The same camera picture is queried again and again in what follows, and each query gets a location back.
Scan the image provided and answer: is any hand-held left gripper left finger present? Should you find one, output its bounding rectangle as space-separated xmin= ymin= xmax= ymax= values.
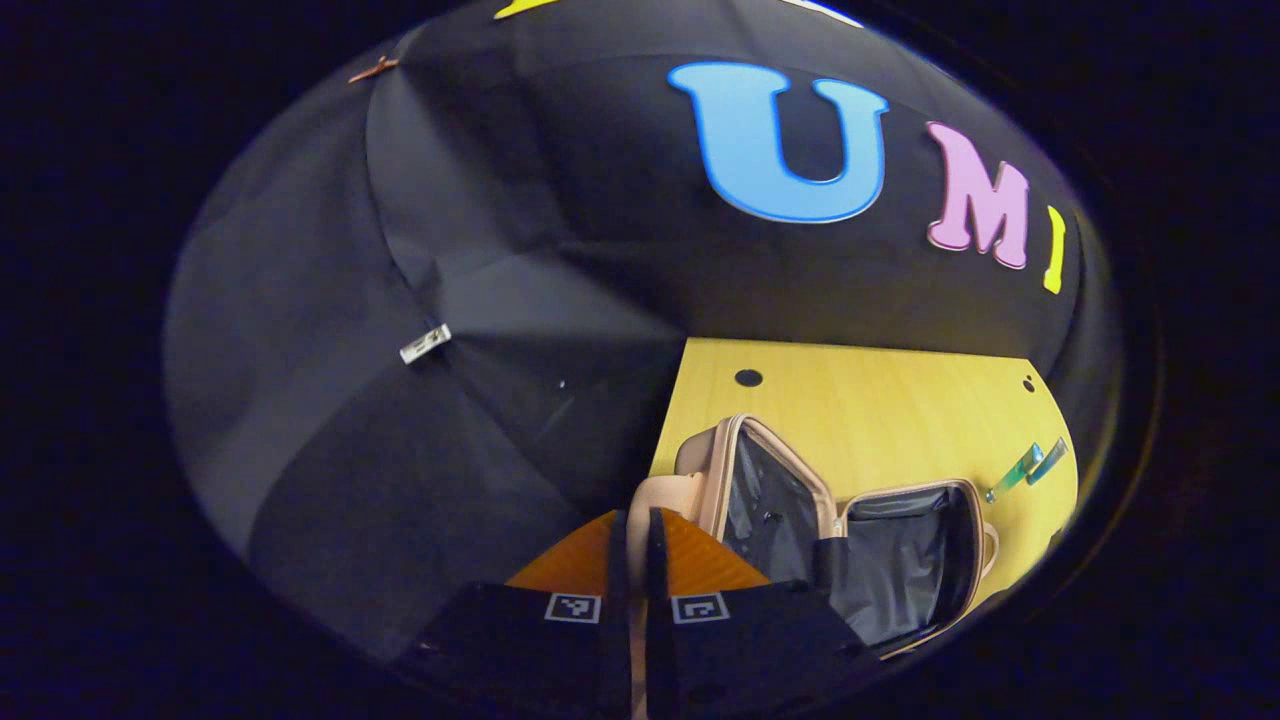
xmin=398 ymin=508 xmax=634 ymax=720

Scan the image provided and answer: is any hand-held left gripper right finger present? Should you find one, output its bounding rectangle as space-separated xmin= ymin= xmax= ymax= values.
xmin=645 ymin=506 xmax=883 ymax=720

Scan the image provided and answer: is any blue cap green bottle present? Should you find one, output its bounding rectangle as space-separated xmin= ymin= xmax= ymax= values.
xmin=985 ymin=441 xmax=1046 ymax=504

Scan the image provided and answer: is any white clip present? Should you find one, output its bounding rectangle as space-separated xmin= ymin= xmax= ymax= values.
xmin=399 ymin=323 xmax=453 ymax=365

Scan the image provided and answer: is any black backdrop cloth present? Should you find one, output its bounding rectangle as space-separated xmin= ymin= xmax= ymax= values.
xmin=163 ymin=0 xmax=1121 ymax=661

